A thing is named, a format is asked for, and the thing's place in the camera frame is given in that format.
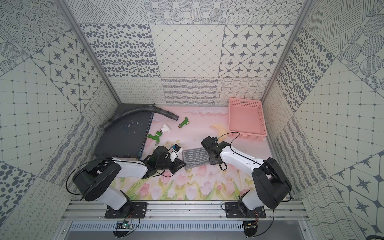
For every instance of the aluminium rail frame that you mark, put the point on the aluminium rail frame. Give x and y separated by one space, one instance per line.
182 211

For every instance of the small green toy piece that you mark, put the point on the small green toy piece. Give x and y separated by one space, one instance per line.
184 122

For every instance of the right black controller box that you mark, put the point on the right black controller box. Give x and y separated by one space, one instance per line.
250 228

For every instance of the yellow crescent moon toy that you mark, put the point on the yellow crescent moon toy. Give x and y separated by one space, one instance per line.
220 131

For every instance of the grey striped square dishcloth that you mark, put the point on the grey striped square dishcloth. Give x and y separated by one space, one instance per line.
194 158

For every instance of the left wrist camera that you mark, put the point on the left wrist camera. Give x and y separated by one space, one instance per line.
177 149

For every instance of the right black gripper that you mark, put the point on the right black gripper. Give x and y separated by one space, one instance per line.
212 162

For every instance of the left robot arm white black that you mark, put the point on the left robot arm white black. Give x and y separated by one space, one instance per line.
94 180

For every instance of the dark grey tray mat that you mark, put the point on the dark grey tray mat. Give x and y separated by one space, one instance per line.
126 138

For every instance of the green circuit board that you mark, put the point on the green circuit board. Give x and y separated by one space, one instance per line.
124 226

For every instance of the pink plastic basket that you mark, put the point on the pink plastic basket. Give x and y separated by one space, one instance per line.
247 118

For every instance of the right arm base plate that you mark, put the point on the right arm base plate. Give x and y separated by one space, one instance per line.
235 210

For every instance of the pink floral table mat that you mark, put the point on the pink floral table mat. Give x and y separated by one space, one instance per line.
207 182

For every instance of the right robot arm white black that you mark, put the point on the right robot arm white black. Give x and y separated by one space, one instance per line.
271 183

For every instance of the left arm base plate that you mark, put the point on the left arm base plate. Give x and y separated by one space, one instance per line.
135 210

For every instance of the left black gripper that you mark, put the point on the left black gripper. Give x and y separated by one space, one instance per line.
175 164

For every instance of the green white toy piece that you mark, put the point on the green white toy piece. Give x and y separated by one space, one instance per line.
164 129

